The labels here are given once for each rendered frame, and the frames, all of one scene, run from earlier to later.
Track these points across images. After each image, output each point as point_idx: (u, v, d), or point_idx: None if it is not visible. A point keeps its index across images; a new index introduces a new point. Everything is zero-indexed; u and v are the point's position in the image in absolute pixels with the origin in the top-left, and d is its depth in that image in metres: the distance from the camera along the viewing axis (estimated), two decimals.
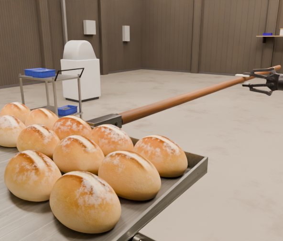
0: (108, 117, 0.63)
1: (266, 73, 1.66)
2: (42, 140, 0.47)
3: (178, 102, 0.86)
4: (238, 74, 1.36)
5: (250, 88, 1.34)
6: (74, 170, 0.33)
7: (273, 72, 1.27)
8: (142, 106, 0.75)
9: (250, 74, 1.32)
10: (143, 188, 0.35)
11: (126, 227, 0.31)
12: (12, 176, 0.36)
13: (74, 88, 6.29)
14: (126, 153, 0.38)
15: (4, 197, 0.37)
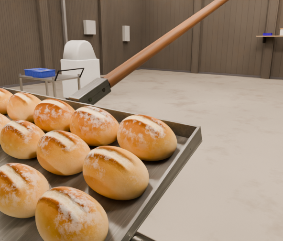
0: (93, 86, 0.58)
1: None
2: (23, 140, 0.44)
3: (170, 39, 0.77)
4: None
5: None
6: (52, 190, 0.31)
7: None
8: (130, 58, 0.67)
9: None
10: (128, 190, 0.32)
11: (118, 237, 0.30)
12: None
13: (74, 88, 6.29)
14: (104, 152, 0.34)
15: None
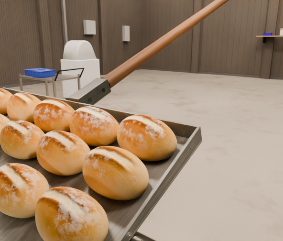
0: (93, 86, 0.58)
1: None
2: (23, 140, 0.44)
3: (170, 40, 0.77)
4: None
5: None
6: (52, 190, 0.31)
7: None
8: (130, 59, 0.67)
9: None
10: (128, 190, 0.32)
11: (118, 237, 0.30)
12: None
13: (74, 88, 6.29)
14: (104, 152, 0.34)
15: None
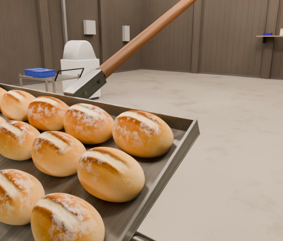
0: (87, 78, 0.56)
1: None
2: (17, 142, 0.43)
3: (166, 22, 0.74)
4: None
5: None
6: (45, 198, 0.31)
7: None
8: (125, 46, 0.65)
9: None
10: (123, 193, 0.32)
11: (116, 240, 0.30)
12: None
13: None
14: (98, 155, 0.33)
15: None
